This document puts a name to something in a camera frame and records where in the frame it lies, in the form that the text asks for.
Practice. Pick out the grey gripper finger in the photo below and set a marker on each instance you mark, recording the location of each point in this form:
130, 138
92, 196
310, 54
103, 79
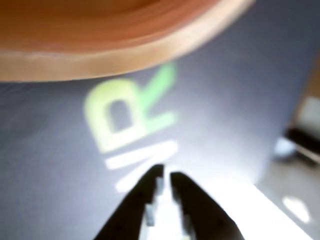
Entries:
130, 210
200, 207

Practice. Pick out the dark blue logo mat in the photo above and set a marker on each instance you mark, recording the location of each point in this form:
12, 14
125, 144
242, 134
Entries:
225, 100

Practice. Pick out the black flat device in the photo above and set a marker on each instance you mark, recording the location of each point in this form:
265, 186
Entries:
303, 143

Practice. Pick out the round wooden box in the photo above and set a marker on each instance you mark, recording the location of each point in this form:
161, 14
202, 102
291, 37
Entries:
100, 37

